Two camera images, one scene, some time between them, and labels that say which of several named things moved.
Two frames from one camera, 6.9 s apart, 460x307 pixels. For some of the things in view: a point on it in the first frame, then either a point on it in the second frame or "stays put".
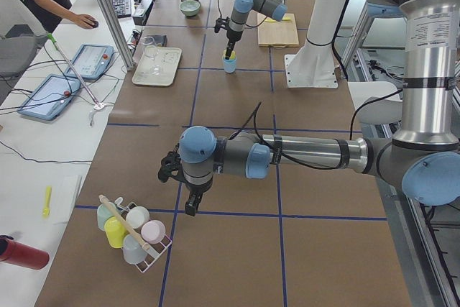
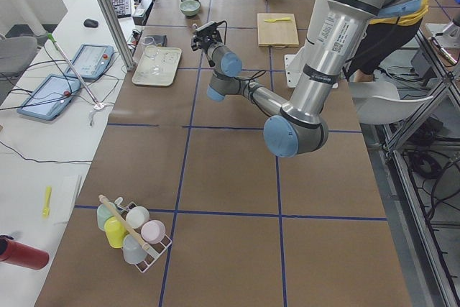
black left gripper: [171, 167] to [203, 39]
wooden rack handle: [123, 223] stays put
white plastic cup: [137, 217] stays put
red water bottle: [26, 256] stays put
